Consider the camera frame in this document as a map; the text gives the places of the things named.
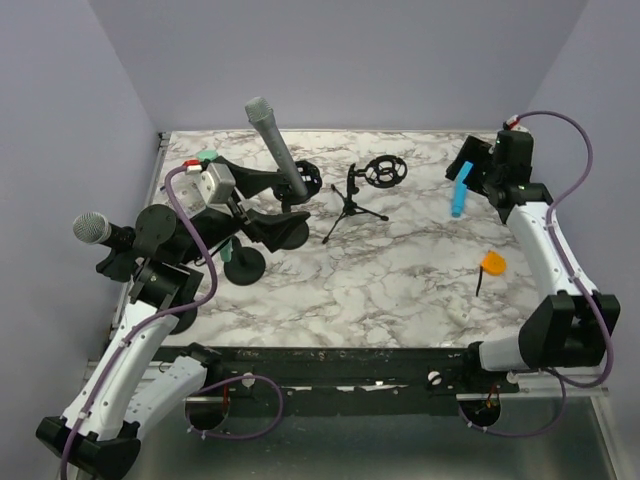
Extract black round-base clip stand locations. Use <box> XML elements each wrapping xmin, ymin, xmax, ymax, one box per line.
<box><xmin>223</xmin><ymin>237</ymin><xmax>266</xmax><ymax>286</ymax></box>

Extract orange tape measure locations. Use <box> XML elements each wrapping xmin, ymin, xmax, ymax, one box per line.
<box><xmin>475</xmin><ymin>250</ymin><xmax>507</xmax><ymax>297</ymax></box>

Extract blue microphone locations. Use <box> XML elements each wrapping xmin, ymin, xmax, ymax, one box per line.
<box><xmin>451</xmin><ymin>162</ymin><xmax>473</xmax><ymax>218</ymax></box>

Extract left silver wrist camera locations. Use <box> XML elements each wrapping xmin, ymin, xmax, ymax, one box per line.
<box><xmin>176</xmin><ymin>159</ymin><xmax>236</xmax><ymax>213</ymax></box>

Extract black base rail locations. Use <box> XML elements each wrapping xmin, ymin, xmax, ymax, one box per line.
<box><xmin>154</xmin><ymin>344</ymin><xmax>519</xmax><ymax>417</ymax></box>

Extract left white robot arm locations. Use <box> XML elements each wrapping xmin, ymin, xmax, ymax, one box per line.
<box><xmin>36</xmin><ymin>156</ymin><xmax>320</xmax><ymax>479</ymax></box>

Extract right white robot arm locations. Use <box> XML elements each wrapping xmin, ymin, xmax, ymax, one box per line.
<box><xmin>446</xmin><ymin>130</ymin><xmax>620</xmax><ymax>392</ymax></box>

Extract teal microphone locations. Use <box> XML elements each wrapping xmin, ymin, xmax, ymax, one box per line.
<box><xmin>195</xmin><ymin>150</ymin><xmax>233</xmax><ymax>263</ymax></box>

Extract black tripod shock mount stand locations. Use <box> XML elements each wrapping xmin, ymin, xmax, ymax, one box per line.
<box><xmin>322</xmin><ymin>155</ymin><xmax>408</xmax><ymax>244</ymax></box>

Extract black microphone silver grille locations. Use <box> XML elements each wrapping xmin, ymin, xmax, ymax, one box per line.
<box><xmin>72</xmin><ymin>212</ymin><xmax>135</xmax><ymax>250</ymax></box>

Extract grey microphone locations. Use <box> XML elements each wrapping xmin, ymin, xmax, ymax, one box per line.
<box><xmin>245</xmin><ymin>97</ymin><xmax>308</xmax><ymax>197</ymax></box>

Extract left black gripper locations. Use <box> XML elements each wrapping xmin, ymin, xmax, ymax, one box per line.
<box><xmin>179</xmin><ymin>157</ymin><xmax>310</xmax><ymax>265</ymax></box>

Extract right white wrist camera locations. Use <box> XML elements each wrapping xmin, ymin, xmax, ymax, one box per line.
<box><xmin>502</xmin><ymin>115</ymin><xmax>530</xmax><ymax>133</ymax></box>

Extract small white plastic piece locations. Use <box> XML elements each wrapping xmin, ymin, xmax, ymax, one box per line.
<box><xmin>446</xmin><ymin>298</ymin><xmax>470</xmax><ymax>328</ymax></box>

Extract black round-base shock mount stand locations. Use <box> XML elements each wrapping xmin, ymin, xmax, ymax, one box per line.
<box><xmin>269</xmin><ymin>160</ymin><xmax>323</xmax><ymax>252</ymax></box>

